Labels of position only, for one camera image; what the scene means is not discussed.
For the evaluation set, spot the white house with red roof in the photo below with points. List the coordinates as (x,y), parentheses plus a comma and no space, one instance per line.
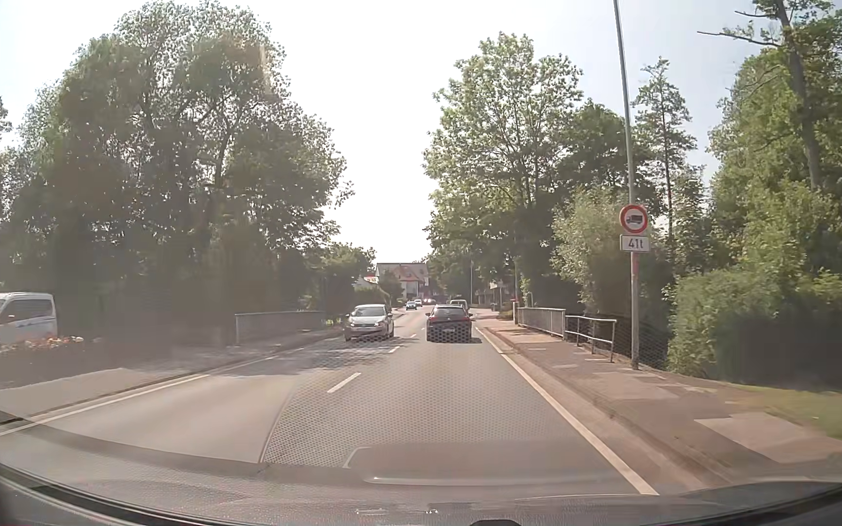
(406,277)

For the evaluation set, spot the grass verge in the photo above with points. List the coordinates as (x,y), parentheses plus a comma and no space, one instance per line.
(823,413)

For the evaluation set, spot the grey metal railing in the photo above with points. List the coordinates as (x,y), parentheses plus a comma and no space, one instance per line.
(590,332)

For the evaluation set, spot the row of trees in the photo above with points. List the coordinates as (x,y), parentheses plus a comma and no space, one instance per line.
(684,204)
(165,182)

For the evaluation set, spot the green bush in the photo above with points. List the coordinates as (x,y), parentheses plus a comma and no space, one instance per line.
(764,329)

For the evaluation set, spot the pale bridge parapet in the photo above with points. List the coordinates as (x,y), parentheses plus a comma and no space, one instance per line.
(278,325)
(541,320)

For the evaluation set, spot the grey asphalt road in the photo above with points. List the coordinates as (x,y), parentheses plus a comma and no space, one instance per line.
(421,409)

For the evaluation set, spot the dark car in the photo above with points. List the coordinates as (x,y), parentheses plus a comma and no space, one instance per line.
(449,324)

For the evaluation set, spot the white van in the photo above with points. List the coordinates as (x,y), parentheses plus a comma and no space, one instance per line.
(23,315)

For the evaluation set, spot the car's own bonnet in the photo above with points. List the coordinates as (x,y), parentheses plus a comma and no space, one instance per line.
(421,511)

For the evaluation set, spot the silver car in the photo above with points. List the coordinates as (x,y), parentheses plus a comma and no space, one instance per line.
(368,322)

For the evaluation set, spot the grey pavement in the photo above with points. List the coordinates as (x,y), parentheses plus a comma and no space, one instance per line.
(655,402)
(143,376)

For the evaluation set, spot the lamp post with road signs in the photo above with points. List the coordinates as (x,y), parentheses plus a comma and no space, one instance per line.
(634,241)

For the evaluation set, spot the queue of cars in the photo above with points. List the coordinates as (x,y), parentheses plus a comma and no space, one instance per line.
(435,301)

